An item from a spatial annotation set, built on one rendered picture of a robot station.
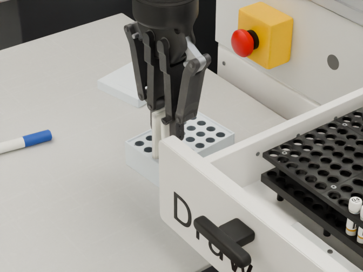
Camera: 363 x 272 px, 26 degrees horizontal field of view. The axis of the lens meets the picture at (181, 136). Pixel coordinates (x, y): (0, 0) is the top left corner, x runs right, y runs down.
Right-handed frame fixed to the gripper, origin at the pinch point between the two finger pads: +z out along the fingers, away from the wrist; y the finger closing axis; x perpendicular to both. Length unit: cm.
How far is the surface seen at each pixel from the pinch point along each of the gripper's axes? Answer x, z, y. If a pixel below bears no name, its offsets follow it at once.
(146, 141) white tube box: 1.0, 4.2, -5.4
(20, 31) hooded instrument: 12, 11, -56
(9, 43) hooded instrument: 13, 16, -62
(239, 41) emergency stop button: 18.4, -4.5, -5.7
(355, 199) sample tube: -0.6, -7.5, 28.9
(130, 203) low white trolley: -6.2, 7.7, -0.1
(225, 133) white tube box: 10.1, 4.2, 0.3
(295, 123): 7.2, -5.7, 14.4
